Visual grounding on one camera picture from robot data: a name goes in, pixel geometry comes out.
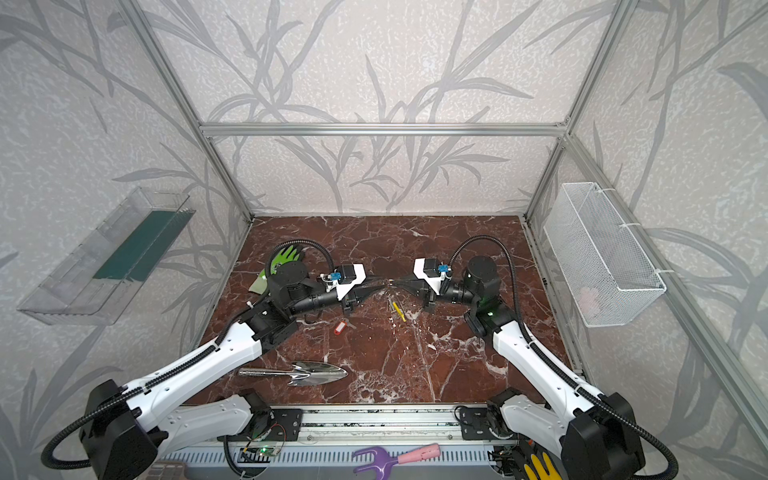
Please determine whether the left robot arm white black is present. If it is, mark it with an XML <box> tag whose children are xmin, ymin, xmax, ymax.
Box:
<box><xmin>40</xmin><ymin>239</ymin><xmax>382</xmax><ymax>479</ymax></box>

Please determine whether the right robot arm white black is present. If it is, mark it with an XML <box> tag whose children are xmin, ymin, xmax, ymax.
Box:
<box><xmin>393</xmin><ymin>255</ymin><xmax>680</xmax><ymax>479</ymax></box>

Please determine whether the silver garden trowel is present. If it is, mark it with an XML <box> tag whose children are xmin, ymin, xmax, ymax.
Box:
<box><xmin>237</xmin><ymin>361</ymin><xmax>348</xmax><ymax>387</ymax></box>

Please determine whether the green work glove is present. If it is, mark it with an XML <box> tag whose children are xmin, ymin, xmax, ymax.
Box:
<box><xmin>248</xmin><ymin>245</ymin><xmax>303</xmax><ymax>295</ymax></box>

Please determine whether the purple pink garden fork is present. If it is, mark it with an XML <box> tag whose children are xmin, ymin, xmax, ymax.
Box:
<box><xmin>352</xmin><ymin>444</ymin><xmax>441</xmax><ymax>480</ymax></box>

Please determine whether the small green circuit board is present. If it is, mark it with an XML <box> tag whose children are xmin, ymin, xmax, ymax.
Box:
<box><xmin>240</xmin><ymin>445</ymin><xmax>282</xmax><ymax>463</ymax></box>

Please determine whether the yellow black glove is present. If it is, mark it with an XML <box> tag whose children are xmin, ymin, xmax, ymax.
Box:
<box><xmin>511</xmin><ymin>440</ymin><xmax>568</xmax><ymax>480</ymax></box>

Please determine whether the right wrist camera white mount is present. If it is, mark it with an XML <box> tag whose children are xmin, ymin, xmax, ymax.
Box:
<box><xmin>413</xmin><ymin>258</ymin><xmax>452</xmax><ymax>296</ymax></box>

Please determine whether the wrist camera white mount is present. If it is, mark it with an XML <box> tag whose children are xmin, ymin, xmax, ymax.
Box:
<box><xmin>413</xmin><ymin>258</ymin><xmax>452</xmax><ymax>296</ymax></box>
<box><xmin>320</xmin><ymin>263</ymin><xmax>366</xmax><ymax>301</ymax></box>

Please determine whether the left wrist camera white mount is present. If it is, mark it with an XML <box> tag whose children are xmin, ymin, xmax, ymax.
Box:
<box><xmin>320</xmin><ymin>263</ymin><xmax>366</xmax><ymax>301</ymax></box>

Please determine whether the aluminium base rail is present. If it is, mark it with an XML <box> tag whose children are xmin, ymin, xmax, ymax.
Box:
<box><xmin>128</xmin><ymin>395</ymin><xmax>510</xmax><ymax>454</ymax></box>

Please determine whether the white wire basket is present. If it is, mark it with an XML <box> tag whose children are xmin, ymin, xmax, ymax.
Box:
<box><xmin>544</xmin><ymin>182</ymin><xmax>667</xmax><ymax>328</ymax></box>

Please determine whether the clear plastic wall tray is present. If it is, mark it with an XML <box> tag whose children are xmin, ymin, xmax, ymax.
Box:
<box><xmin>17</xmin><ymin>187</ymin><xmax>196</xmax><ymax>326</ymax></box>

